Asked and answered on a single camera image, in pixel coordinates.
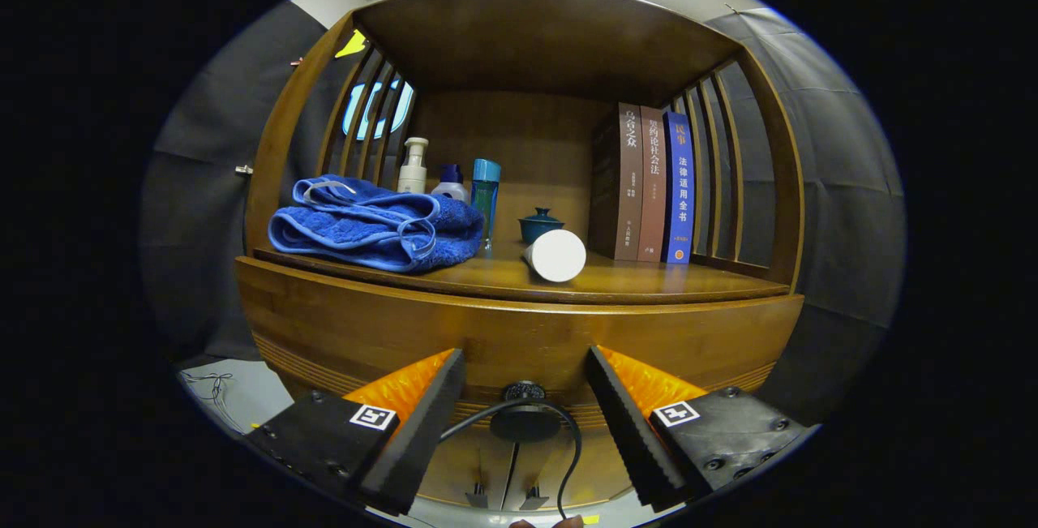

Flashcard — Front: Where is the dark brown book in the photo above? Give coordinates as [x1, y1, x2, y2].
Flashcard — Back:
[590, 102, 644, 261]

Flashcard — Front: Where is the blue lidded teacup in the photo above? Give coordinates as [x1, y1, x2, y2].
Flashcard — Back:
[518, 208, 566, 245]

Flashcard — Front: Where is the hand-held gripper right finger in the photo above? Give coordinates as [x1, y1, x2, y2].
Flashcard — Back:
[585, 344, 812, 513]

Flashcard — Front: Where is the folded blue towel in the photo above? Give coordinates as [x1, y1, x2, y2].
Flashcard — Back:
[268, 175, 486, 273]

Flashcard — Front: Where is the clear blue bottle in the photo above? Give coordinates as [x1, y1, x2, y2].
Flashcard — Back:
[470, 159, 502, 251]

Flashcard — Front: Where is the wooden countertop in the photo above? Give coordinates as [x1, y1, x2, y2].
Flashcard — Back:
[255, 238, 791, 306]

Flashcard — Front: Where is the white pump bottle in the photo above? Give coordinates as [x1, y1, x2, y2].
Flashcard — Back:
[397, 137, 430, 195]

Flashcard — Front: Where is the black cable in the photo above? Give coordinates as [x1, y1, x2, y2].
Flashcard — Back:
[438, 398, 585, 521]

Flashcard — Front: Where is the wooden cabinet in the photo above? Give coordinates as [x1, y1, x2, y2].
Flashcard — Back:
[234, 0, 806, 513]

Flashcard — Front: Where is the wooden cabinet door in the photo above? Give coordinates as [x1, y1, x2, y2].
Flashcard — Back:
[511, 427, 637, 509]
[414, 431, 516, 509]

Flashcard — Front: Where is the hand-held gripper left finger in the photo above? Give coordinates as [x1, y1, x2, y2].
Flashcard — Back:
[243, 347, 467, 517]

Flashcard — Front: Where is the blue book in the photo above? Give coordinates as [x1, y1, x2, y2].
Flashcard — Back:
[662, 111, 695, 265]

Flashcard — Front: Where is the white bottle with blue cap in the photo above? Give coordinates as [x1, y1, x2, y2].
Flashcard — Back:
[431, 163, 469, 203]

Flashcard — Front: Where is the white and green tube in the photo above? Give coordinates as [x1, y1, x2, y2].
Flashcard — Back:
[521, 229, 587, 283]

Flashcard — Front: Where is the reddish brown book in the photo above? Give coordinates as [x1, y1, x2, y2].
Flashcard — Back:
[637, 105, 667, 264]

